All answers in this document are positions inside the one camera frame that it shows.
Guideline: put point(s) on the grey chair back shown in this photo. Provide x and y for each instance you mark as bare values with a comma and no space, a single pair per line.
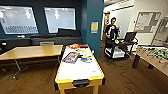
46,43

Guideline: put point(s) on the black cushion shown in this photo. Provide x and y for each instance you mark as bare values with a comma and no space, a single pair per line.
68,32

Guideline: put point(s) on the orange item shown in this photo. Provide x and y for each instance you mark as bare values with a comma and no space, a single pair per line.
122,42

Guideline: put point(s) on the foosball table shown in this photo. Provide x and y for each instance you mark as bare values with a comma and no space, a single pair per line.
155,56

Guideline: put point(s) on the black monitor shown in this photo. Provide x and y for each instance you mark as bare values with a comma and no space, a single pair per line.
130,36

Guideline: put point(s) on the dark grey bench sofa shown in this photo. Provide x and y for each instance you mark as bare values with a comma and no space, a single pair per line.
66,40

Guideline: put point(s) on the white yellow air hockey table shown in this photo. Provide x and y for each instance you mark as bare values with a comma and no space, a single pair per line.
78,71

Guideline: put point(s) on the red long box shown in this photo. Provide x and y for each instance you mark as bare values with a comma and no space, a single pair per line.
83,46

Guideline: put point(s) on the black wheeled cart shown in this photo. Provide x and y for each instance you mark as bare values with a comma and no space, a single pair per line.
120,48

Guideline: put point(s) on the large wooden table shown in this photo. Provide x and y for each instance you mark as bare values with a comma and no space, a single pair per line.
33,51

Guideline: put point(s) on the green item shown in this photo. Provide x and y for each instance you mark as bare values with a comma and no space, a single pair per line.
116,41

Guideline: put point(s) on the grey bulletin board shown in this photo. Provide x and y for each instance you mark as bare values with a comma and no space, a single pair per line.
146,21

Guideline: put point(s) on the white storage bin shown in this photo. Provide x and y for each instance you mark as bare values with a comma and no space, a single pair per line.
115,53

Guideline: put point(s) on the person in black shirt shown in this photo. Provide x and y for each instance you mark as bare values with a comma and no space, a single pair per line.
112,30

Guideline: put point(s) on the blue paddle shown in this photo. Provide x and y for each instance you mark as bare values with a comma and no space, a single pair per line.
86,60

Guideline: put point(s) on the wide window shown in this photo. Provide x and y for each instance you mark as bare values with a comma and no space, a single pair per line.
18,20
60,20

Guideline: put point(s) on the orange game box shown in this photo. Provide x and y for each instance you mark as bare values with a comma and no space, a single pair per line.
74,46

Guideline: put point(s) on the yellow paddle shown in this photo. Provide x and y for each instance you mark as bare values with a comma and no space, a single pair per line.
84,56

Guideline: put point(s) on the blue picture book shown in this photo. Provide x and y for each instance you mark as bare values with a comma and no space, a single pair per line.
71,57

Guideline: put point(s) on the small yellow tool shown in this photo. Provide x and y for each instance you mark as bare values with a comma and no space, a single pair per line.
80,51

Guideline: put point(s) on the black cylinder bin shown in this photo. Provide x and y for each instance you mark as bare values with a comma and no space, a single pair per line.
135,61

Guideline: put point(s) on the yellow wall poster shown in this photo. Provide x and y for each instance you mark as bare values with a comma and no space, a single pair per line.
94,26

